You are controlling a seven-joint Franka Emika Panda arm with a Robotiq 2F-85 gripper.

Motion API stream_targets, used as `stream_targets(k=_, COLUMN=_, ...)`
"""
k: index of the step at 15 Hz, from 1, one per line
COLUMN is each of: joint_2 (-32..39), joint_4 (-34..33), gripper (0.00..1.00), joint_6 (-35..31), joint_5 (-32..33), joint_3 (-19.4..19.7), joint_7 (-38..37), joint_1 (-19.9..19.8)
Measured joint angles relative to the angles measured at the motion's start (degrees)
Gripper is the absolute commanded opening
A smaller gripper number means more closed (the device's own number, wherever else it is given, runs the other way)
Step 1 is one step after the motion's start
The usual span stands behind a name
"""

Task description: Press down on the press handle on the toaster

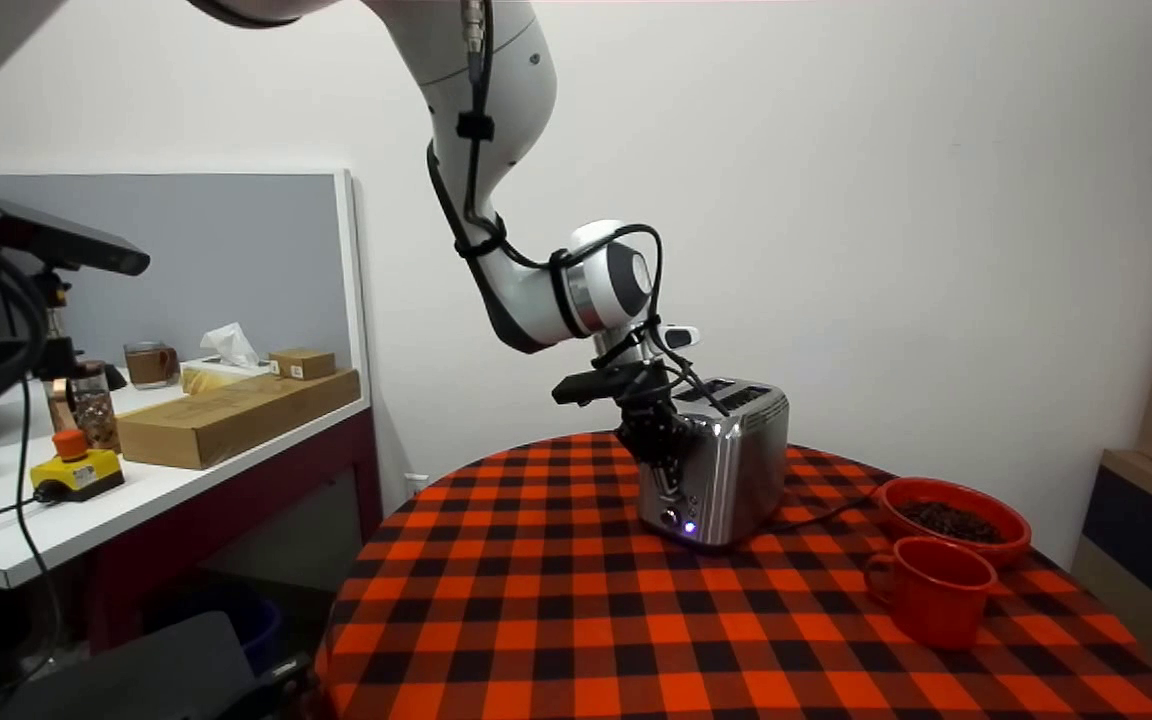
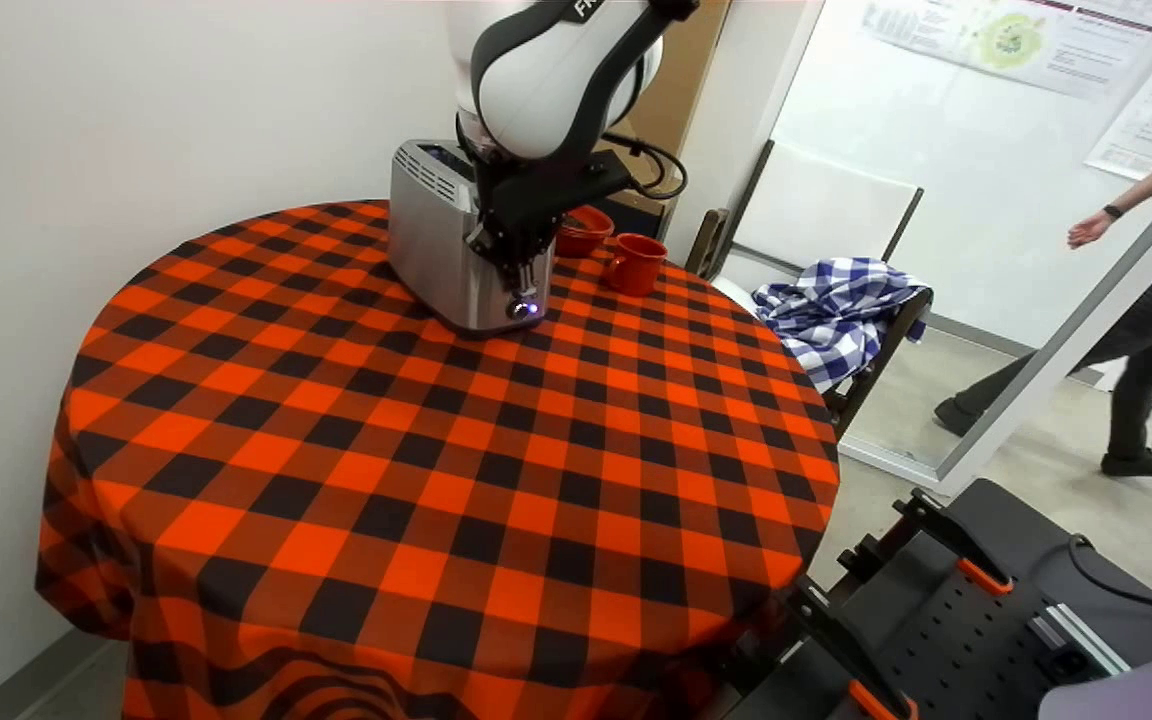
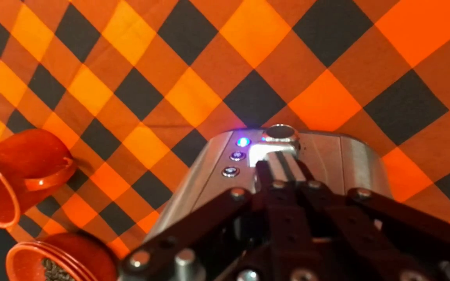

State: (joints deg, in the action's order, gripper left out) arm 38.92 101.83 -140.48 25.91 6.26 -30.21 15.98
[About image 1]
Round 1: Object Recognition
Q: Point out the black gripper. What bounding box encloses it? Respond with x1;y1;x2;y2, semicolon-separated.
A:
611;356;699;498

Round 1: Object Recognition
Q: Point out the silver two-slot toaster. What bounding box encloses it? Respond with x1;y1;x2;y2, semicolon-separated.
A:
635;376;791;554

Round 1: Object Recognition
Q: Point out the orange black plaid tablecloth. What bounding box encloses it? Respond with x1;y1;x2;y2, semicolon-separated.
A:
307;427;1152;720

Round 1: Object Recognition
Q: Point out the red bowl with coffee beans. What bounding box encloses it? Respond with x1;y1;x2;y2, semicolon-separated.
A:
873;475;1038;574

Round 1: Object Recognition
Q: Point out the red mug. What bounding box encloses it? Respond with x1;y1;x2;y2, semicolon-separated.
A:
862;535;1003;656

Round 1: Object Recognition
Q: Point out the small wooden block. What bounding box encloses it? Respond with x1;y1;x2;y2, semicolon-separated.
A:
270;350;343;386

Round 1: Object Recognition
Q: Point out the flat cardboard box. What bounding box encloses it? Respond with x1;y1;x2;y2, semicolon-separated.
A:
113;369;366;473

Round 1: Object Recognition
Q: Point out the tissue box with white tissue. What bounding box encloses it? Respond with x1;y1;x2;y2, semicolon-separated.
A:
175;320;282;400

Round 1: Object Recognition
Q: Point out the grey partition panel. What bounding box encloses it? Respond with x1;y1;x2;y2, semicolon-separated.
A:
0;168;371;403

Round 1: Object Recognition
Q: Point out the small brown cube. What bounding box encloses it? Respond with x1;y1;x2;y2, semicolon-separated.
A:
122;341;184;394

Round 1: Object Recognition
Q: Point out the black chair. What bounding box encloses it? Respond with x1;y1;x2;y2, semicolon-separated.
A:
0;610;321;720

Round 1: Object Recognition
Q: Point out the dark bottle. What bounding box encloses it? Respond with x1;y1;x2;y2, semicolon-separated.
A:
45;369;123;458

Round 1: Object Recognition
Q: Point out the yellow toy with orange top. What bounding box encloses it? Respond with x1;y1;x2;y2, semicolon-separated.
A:
30;426;128;510

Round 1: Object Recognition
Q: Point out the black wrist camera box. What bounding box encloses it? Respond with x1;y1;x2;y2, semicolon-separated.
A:
547;369;635;414

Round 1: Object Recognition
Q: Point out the black toaster power cord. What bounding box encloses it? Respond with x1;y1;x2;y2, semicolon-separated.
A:
771;484;883;532

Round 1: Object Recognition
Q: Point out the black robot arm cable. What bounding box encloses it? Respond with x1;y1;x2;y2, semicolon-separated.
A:
421;0;712;403

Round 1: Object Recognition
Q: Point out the white desk with red frame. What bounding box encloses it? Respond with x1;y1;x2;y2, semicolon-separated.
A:
0;376;387;656

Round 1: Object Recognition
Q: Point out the black cable on desk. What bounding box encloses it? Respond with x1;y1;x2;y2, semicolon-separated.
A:
0;211;63;593

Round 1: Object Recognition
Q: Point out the black camera on stand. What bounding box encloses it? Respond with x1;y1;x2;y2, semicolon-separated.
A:
0;183;157;386

